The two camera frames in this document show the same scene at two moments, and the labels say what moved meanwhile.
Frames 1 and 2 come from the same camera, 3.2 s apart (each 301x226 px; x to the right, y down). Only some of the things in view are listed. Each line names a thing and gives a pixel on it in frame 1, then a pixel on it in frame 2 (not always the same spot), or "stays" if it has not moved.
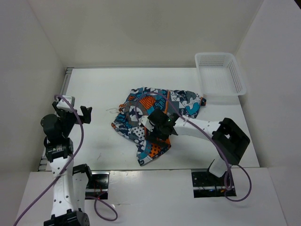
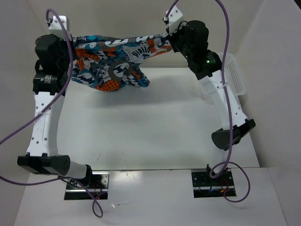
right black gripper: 153,135 -> 181,28
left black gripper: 72,112 -> 60,41
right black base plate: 206,184 stays
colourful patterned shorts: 138,102 -> 106,63
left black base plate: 97,187 stays
